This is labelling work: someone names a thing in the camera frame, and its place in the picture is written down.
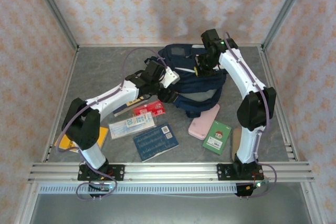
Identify navy blue backpack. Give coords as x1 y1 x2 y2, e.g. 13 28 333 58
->
144 43 227 119

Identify red packet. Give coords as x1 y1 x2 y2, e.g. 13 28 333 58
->
133 100 166 117

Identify dark blue book yellow label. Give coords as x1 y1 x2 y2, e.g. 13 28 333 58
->
112 97 148 117

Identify blue notebook with QR codes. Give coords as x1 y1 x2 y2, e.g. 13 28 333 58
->
132 123 180 162

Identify clear plastic stationery pouch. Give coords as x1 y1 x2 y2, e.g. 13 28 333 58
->
108 112 158 141

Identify green notebook with house print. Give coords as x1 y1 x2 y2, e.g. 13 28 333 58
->
202 120 232 155

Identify brown cardboard notebook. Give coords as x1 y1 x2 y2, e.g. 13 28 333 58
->
230 128 244 162

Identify small black controller board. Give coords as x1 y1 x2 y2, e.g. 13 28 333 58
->
235 180 270 198
88 183 117 199

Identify grey metal panel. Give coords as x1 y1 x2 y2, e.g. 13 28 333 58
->
30 194 313 224

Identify aluminium back rail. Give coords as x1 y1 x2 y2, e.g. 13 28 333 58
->
77 43 264 49

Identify aluminium side rail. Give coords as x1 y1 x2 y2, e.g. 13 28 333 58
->
258 47 300 162
41 48 79 162

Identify aluminium front rail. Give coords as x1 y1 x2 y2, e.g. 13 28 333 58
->
27 161 315 184

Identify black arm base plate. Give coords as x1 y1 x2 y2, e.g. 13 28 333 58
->
217 163 264 182
77 164 125 182

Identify white slotted cable duct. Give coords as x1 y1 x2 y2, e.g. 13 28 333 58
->
39 184 238 195

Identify aluminium frame post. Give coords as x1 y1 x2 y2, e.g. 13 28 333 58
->
28 0 80 51
261 0 313 51

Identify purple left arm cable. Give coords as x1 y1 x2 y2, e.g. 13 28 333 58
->
55 47 169 201

